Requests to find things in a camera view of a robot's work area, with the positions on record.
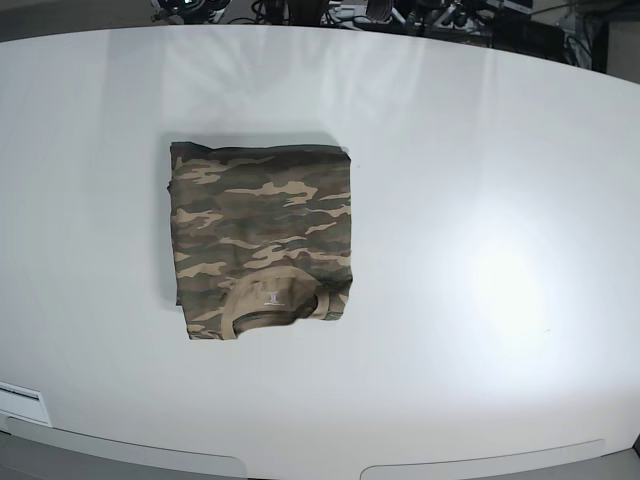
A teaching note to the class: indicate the black power strip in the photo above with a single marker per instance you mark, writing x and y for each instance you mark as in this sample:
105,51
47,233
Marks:
423,23

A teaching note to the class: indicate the dark equipment clutter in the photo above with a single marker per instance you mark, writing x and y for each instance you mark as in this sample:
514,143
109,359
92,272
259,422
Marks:
288,13

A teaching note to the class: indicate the white label plate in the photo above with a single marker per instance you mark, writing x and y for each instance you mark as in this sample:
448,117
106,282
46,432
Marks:
24,404

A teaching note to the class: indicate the camouflage T-shirt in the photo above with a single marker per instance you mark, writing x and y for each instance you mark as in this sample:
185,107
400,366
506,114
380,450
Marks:
261,236

